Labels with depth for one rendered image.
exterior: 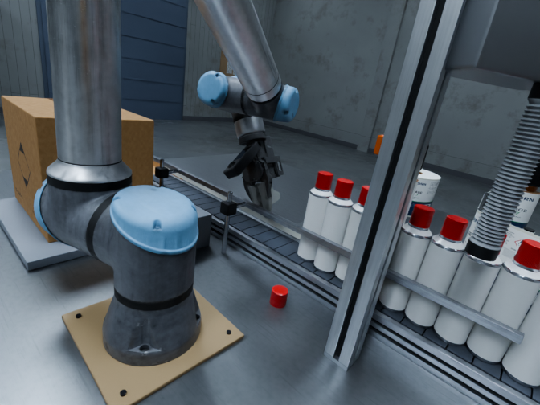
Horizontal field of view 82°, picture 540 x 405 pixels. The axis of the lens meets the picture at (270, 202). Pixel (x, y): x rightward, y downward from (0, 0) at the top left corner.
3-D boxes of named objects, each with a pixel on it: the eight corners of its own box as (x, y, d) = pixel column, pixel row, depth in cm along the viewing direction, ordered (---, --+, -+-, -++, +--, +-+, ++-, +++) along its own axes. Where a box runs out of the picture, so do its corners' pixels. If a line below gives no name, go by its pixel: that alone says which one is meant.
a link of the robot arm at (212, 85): (240, 72, 64) (263, 85, 74) (196, 66, 68) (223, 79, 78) (233, 112, 65) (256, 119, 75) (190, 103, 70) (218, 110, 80)
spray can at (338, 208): (341, 272, 69) (364, 184, 62) (321, 276, 67) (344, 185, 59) (326, 259, 73) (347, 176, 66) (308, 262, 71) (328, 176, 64)
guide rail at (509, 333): (520, 341, 45) (524, 333, 45) (520, 345, 45) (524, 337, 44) (148, 156, 109) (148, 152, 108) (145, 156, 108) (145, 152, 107)
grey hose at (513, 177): (497, 255, 41) (574, 88, 34) (493, 264, 39) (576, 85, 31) (467, 244, 43) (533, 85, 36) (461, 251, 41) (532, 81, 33)
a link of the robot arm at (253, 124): (247, 115, 76) (227, 126, 82) (251, 133, 76) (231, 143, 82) (267, 116, 82) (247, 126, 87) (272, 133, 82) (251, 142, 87)
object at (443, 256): (436, 321, 58) (479, 221, 51) (427, 333, 54) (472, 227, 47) (409, 305, 61) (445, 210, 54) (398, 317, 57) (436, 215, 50)
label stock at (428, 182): (378, 210, 112) (390, 172, 107) (370, 194, 131) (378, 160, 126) (435, 222, 110) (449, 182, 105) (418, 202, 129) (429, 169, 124)
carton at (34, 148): (153, 221, 85) (154, 120, 76) (48, 243, 68) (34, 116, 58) (107, 186, 103) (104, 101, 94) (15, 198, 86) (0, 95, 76)
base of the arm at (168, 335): (218, 329, 54) (224, 281, 50) (137, 386, 42) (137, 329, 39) (165, 288, 62) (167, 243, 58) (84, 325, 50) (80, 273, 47)
